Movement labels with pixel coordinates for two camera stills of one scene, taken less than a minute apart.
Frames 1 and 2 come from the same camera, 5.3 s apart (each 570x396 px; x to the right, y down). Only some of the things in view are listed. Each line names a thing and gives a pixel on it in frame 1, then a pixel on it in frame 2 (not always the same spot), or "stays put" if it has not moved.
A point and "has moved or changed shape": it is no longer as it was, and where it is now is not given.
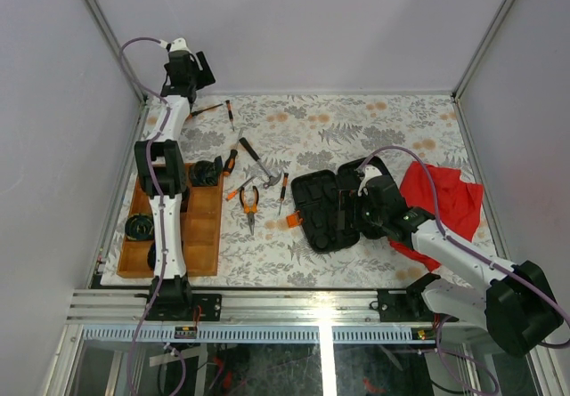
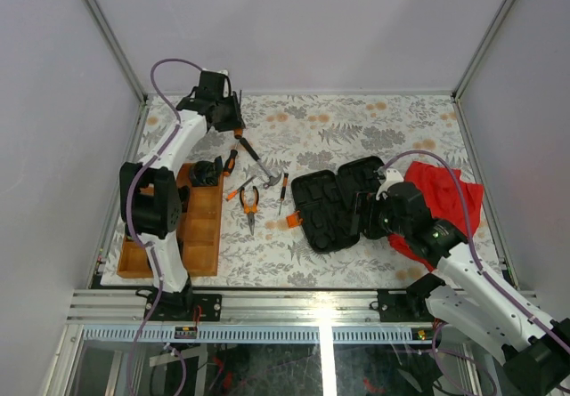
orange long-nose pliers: [250, 209] stays put
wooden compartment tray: [201, 217] stays put
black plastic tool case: [329, 204] stays put
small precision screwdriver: [283, 189] stays put
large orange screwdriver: [199, 111] has moved or changed shape
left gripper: [198, 77] to [234, 121]
